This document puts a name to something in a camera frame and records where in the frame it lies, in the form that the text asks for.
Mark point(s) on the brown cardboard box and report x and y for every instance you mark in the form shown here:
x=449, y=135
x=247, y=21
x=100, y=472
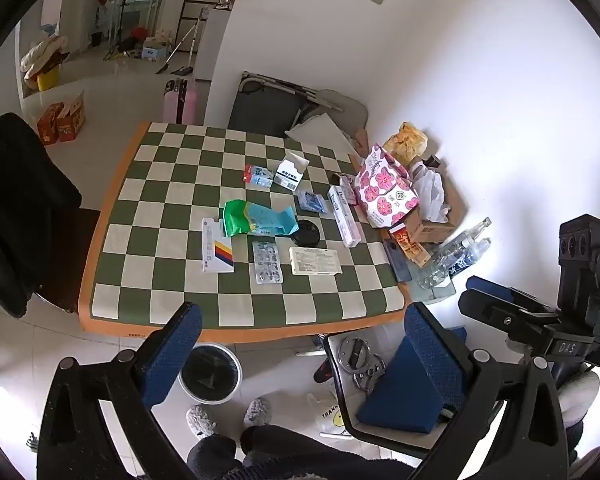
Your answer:
x=430, y=232

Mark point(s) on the black office chair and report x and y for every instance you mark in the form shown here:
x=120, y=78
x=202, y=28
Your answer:
x=20, y=210

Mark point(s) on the dark wooden chair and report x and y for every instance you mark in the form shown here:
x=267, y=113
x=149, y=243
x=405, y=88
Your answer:
x=75, y=260

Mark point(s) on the white printed flat box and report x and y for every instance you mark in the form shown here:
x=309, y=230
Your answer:
x=314, y=260

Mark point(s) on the person's own legs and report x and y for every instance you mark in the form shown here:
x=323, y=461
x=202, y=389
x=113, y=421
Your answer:
x=280, y=452

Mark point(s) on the black round lid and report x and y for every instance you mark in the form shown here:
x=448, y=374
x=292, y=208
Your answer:
x=307, y=234

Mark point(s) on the teal plastic bag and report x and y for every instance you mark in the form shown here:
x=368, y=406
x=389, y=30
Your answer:
x=272, y=220

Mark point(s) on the green plastic bag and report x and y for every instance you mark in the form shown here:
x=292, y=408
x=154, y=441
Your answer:
x=236, y=217

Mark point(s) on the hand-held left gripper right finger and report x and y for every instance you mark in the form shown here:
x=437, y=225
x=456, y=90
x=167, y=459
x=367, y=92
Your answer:
x=432, y=355

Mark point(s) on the white chair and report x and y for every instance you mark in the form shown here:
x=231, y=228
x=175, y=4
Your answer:
x=340, y=395

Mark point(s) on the grey folding bed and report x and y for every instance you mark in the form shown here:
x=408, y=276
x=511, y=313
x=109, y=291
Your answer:
x=262, y=107

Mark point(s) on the clear blister pack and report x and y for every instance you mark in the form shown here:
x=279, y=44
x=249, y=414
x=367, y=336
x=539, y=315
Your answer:
x=266, y=262

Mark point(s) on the long white box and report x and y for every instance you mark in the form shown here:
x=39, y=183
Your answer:
x=347, y=225

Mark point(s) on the grey folded chair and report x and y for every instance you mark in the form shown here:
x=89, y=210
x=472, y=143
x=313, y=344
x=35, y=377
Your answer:
x=345, y=107

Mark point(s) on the beige bedding pile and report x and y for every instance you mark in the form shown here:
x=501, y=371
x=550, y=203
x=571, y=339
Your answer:
x=40, y=55

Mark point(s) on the dustpan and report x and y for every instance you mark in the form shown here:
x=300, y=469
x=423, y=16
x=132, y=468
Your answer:
x=182, y=71

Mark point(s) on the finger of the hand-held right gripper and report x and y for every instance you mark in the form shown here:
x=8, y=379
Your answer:
x=480, y=307
x=485, y=283

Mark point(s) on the pink suitcase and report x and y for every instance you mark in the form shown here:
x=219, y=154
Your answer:
x=187, y=102

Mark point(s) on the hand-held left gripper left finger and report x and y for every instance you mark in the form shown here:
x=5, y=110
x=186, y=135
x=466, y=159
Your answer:
x=172, y=360

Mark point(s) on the red gift box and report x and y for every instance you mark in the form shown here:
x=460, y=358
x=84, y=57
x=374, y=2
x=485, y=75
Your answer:
x=72, y=117
x=50, y=125

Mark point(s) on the yellow bin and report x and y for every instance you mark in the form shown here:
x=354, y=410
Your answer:
x=48, y=80

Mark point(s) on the red orange box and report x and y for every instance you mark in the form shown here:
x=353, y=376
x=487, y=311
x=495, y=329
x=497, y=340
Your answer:
x=410, y=249

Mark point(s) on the white board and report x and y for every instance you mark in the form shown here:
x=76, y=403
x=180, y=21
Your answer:
x=325, y=135

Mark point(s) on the white smiley plastic bag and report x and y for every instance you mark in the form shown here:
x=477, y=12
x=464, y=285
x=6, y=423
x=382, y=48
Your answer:
x=330, y=417

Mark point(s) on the yellow snack bag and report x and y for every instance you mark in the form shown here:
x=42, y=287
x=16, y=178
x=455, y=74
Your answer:
x=405, y=142

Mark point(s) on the clear glass bottle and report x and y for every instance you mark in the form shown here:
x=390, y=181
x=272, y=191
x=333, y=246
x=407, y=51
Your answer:
x=475, y=230

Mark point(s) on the white cabinet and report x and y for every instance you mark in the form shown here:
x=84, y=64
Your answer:
x=212, y=45

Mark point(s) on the white waste bin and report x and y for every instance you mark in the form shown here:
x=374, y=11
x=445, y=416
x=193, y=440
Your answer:
x=210, y=375

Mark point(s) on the silver metal bracket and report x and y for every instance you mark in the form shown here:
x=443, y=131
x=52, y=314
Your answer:
x=352, y=352

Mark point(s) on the dark blue notebook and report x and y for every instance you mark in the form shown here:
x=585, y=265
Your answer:
x=399, y=265

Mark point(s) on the light blue wrapper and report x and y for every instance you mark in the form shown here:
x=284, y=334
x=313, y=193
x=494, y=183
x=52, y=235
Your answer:
x=312, y=203

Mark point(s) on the grey fuzzy slipper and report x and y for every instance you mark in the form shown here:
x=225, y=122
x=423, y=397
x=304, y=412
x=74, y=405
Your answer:
x=200, y=421
x=257, y=411

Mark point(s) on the orange wooden table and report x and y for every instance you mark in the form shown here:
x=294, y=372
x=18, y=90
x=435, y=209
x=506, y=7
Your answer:
x=230, y=334

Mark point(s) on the blue and white carton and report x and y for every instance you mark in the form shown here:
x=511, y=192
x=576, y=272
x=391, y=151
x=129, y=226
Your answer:
x=152, y=53

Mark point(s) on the red black small object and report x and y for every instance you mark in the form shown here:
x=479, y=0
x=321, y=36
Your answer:
x=323, y=374

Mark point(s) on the red and white packet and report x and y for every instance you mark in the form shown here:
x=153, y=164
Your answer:
x=349, y=194

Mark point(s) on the broom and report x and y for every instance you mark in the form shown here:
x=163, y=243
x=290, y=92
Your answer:
x=161, y=70

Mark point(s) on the red and blue milk carton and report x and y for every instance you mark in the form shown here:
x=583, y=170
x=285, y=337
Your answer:
x=257, y=176

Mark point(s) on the pink floral gift bag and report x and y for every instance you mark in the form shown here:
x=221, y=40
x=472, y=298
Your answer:
x=385, y=195

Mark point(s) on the black tripod stand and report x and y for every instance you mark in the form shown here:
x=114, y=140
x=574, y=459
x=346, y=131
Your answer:
x=122, y=5

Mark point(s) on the white box with colour stripes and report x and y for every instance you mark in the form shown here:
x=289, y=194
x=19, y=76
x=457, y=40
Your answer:
x=215, y=255

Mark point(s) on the white open cardboard box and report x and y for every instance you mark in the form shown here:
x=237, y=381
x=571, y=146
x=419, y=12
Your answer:
x=289, y=176

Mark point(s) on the plastic bottle with blue label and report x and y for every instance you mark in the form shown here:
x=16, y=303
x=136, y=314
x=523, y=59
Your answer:
x=460, y=258

